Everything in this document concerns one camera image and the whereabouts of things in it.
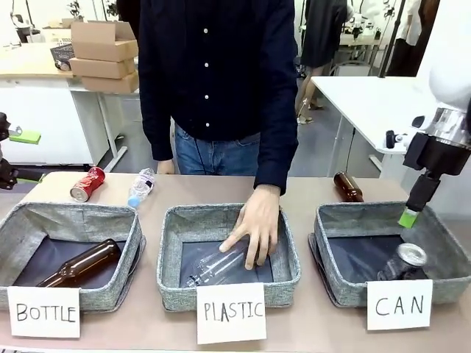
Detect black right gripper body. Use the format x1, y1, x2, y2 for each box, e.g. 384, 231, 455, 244
403, 132, 471, 180

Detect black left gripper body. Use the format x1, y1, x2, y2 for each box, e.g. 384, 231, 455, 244
0, 112, 18, 190

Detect clear plastic bottle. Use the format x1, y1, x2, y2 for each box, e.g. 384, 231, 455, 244
185, 237, 274, 288

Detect person's left forearm dark sleeve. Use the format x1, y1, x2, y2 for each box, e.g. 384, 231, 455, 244
252, 106, 300, 196

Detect person's right forearm dark sleeve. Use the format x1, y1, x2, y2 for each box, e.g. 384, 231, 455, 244
139, 102, 174, 163

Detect grey fabric basket bottle label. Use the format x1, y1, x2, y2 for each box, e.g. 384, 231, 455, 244
0, 201, 144, 312

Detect red soda can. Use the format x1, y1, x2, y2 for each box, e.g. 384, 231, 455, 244
70, 165, 107, 203

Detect black soda can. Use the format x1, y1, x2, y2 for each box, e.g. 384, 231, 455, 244
376, 242, 429, 282

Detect grey fabric basket can label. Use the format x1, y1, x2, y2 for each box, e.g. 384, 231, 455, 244
314, 201, 471, 308

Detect white paper sign CAN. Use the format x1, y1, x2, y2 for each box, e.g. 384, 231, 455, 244
365, 279, 434, 332

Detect grey fabric basket plastic label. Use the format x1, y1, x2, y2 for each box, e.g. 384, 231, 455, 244
156, 203, 302, 313

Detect person's left hand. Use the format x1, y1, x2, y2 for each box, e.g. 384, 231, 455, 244
219, 183, 283, 270

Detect wooden top desk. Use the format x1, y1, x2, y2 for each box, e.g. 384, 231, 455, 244
0, 43, 129, 167

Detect brown glass bottle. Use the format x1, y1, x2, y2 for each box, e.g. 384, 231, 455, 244
333, 171, 366, 204
35, 238, 123, 288

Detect white table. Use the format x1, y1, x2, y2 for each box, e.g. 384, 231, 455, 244
310, 74, 445, 182

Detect closed flat cardboard box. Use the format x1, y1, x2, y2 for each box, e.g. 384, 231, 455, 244
80, 71, 141, 94
68, 57, 138, 80

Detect blue-capped plastic water bottle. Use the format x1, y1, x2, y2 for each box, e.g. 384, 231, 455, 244
127, 167, 157, 209

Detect open cardboard box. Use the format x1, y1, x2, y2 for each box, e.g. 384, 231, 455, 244
70, 19, 140, 63

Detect background person white top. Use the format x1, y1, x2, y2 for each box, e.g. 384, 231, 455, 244
385, 0, 442, 78

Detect black tripod stand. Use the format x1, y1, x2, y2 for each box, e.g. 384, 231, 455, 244
378, 0, 407, 79

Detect white paper sign BOTTLE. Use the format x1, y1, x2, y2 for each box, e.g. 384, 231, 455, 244
7, 285, 82, 339

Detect background workbench with equipment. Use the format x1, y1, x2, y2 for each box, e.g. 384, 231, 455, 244
330, 14, 392, 77

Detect background person black dress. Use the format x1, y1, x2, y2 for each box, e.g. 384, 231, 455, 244
295, 0, 350, 125

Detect person's blue jeans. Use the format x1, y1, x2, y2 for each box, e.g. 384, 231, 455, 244
173, 122, 261, 177

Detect person's dark navy shirt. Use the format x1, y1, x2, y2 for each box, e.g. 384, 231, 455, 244
136, 0, 300, 143

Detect white paper sign PLASTIC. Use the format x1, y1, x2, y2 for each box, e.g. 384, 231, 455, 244
196, 282, 267, 346

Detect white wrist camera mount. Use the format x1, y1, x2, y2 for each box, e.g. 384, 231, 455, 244
385, 115, 428, 150

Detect black wire mesh basket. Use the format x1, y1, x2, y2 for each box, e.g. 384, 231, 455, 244
49, 43, 77, 71

